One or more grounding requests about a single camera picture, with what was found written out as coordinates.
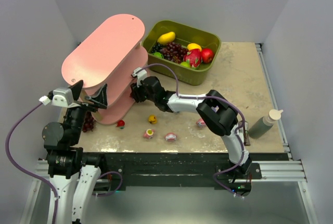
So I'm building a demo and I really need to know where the pink round toy white face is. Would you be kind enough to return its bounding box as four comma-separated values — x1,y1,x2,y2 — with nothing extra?
164,132,177,142

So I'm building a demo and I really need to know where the black table frame rail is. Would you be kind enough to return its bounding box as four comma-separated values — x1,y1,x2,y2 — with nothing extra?
36,152,308,192

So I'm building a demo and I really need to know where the pink toy dragon fruit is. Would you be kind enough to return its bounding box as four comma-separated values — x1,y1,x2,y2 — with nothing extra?
183,48,202,69

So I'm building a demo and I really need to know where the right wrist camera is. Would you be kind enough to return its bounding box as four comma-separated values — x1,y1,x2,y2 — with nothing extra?
131,67,148,87

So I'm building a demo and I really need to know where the yellow toy mango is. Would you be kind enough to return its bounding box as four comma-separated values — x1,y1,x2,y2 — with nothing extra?
157,31,176,45

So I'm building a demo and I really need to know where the black grape bunch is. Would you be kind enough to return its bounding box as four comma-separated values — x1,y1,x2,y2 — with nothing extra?
151,43,164,54

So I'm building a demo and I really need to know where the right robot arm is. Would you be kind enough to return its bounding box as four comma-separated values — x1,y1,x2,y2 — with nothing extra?
131,76,252,174

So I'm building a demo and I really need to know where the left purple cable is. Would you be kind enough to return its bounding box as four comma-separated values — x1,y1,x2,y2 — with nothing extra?
5,101,59,224

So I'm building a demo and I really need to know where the dark red grape bunch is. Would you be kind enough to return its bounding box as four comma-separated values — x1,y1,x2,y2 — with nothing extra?
160,42,188,64

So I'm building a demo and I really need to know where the green sauce squeeze bottle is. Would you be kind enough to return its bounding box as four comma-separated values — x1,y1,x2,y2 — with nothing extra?
248,109,284,139

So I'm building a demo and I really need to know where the red strawberry toy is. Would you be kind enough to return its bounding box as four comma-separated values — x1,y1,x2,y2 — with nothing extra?
116,120,125,129

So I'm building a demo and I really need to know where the red grape bunch on table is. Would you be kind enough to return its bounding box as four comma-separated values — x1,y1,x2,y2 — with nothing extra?
82,112,95,132

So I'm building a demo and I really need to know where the brown snack wrapper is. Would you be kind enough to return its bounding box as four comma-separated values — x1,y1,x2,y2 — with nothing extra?
243,121,251,146

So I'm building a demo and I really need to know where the pink toy with green center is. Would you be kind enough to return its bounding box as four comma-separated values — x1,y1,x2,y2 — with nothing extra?
143,129,155,139

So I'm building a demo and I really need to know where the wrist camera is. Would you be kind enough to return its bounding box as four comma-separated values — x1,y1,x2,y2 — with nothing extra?
39,88,74,108
131,67,148,87

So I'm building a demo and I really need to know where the olive green plastic bin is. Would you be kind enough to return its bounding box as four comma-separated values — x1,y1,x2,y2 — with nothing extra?
142,20,221,85

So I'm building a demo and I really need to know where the green toy pear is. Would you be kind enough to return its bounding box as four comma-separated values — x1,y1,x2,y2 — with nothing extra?
180,61,191,68

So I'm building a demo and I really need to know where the green toy lime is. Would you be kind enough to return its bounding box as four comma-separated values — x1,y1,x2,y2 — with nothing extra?
153,52,164,59

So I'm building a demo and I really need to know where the yellow duck toy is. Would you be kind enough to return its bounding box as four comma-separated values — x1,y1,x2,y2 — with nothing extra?
148,115,157,124

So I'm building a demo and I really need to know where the yellow toy lemon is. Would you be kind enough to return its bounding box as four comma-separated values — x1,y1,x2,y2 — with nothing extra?
187,43,202,51

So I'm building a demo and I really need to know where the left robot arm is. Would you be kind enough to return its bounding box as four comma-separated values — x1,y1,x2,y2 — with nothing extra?
39,80,108,223

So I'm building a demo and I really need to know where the pink three-tier wooden shelf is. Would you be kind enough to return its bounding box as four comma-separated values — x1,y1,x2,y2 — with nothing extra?
61,14,148,125

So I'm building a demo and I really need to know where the red toy apple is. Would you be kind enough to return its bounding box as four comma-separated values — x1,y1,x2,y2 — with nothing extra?
201,48,214,64

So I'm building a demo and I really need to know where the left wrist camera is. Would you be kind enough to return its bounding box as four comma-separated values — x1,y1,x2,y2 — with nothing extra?
39,88,74,108

